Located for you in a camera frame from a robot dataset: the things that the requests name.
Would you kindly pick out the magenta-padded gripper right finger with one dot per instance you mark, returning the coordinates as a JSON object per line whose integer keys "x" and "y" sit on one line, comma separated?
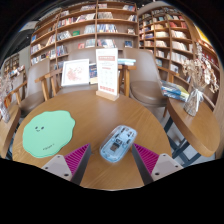
{"x": 168, "y": 166}

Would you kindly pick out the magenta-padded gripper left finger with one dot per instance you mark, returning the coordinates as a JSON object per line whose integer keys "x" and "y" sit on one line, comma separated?
{"x": 53, "y": 166}

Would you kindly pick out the green blob-shaped mouse pad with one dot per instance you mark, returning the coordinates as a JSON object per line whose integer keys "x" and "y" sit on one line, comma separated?
{"x": 48, "y": 133}

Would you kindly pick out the round wooden side table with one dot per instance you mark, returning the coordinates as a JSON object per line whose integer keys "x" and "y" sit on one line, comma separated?
{"x": 195, "y": 130}
{"x": 8, "y": 130}

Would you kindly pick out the glass vase with dried flowers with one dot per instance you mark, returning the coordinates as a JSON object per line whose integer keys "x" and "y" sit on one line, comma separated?
{"x": 194, "y": 100}
{"x": 4, "y": 111}

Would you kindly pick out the brown leather wooden armchair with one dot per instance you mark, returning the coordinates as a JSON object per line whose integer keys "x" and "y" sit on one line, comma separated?
{"x": 145, "y": 88}
{"x": 35, "y": 93}
{"x": 81, "y": 55}

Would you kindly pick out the stack of colourful books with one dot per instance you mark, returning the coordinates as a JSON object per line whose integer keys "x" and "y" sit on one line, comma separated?
{"x": 175, "y": 90}

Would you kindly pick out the white framed floral picture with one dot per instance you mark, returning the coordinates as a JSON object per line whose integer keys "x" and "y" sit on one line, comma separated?
{"x": 75, "y": 73}

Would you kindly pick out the dark standing book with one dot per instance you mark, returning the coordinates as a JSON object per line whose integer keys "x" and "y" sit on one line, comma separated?
{"x": 93, "y": 72}

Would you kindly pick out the white red sign, wooden base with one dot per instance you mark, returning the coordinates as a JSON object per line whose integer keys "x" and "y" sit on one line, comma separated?
{"x": 107, "y": 71}

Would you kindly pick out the distant wooden bookshelf unit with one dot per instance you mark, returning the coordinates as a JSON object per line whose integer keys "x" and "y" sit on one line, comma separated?
{"x": 10, "y": 64}

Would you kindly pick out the stack of light blue books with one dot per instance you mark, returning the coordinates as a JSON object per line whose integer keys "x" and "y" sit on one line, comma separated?
{"x": 126, "y": 62}

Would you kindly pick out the angled wooden bookshelf unit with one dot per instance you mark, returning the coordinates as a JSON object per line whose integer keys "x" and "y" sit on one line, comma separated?
{"x": 173, "y": 36}

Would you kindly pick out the wide wooden bookshelf unit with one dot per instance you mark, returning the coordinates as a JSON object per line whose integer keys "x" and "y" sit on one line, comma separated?
{"x": 83, "y": 30}

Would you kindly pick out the yellow wall poster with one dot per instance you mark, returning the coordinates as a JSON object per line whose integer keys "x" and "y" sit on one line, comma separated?
{"x": 202, "y": 36}

